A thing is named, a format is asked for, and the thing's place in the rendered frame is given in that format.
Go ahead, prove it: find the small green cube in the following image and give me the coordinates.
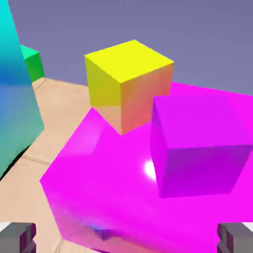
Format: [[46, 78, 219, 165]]
[[20, 44, 45, 83]]

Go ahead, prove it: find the small purple cube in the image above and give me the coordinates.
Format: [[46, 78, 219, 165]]
[[150, 94, 253, 199]]

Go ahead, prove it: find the large cyan box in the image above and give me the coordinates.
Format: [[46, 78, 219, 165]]
[[0, 0, 45, 178]]

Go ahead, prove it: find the small yellow cube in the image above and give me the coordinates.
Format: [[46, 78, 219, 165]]
[[84, 39, 174, 135]]

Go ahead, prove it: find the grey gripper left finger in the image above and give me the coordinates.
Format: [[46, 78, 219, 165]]
[[0, 222, 37, 253]]

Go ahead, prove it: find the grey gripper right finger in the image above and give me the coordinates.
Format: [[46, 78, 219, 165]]
[[216, 222, 253, 253]]

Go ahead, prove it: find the large magenta box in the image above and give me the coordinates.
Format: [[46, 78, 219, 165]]
[[39, 81, 253, 253]]

